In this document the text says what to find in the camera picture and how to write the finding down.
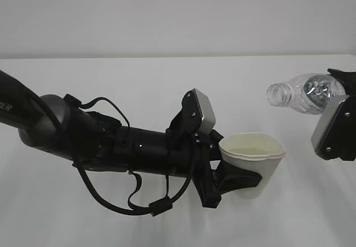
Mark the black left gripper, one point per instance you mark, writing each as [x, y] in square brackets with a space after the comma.
[211, 184]

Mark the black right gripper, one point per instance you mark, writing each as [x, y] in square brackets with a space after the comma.
[341, 128]

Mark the white paper cup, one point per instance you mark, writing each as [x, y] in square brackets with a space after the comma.
[255, 152]

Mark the clear green-label water bottle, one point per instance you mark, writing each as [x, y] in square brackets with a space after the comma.
[307, 93]

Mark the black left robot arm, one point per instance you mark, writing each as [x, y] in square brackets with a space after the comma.
[68, 128]

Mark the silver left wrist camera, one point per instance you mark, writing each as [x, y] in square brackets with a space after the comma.
[197, 112]

